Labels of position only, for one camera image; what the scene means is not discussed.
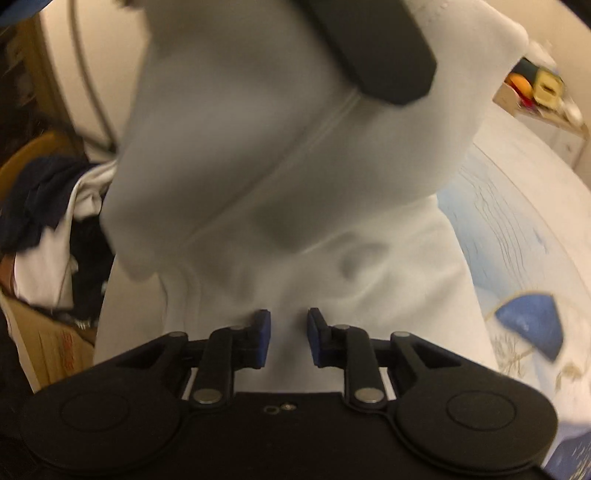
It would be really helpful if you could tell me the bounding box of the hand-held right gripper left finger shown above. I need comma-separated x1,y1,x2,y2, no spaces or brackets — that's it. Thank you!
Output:
115,309,273,409

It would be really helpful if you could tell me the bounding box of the wooden chair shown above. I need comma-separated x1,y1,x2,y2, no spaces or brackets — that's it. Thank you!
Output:
0,131,86,204

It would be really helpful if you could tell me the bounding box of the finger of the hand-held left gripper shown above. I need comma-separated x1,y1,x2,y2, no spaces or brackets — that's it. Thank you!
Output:
295,0,438,107

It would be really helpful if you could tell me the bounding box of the navy garment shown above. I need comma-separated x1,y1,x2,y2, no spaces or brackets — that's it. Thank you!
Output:
0,154,100,252

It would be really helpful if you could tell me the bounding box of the white appliance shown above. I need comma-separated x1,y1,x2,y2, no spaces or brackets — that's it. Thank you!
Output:
39,0,153,148

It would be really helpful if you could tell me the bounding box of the orange toy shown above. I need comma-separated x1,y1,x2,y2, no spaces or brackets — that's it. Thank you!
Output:
505,74,532,100

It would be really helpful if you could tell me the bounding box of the cardboard box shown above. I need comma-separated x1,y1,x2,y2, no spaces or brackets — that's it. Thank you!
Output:
0,291,98,393

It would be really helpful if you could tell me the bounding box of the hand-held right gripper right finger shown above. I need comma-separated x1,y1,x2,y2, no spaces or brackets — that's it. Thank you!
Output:
307,308,465,411

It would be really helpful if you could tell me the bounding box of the yellow box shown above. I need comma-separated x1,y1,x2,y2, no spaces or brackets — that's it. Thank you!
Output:
533,69,564,104

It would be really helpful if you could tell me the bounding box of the white sweatshirt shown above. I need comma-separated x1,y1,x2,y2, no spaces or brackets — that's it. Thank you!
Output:
92,0,529,398

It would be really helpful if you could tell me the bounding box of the blue white printed table mat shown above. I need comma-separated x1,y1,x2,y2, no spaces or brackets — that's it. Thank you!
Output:
436,159,591,472

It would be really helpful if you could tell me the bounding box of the white drawer unit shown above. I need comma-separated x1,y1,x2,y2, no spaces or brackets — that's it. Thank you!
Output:
492,80,589,167

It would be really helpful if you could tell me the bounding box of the pile of clothes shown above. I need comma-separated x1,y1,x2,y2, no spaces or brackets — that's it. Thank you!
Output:
14,164,116,310

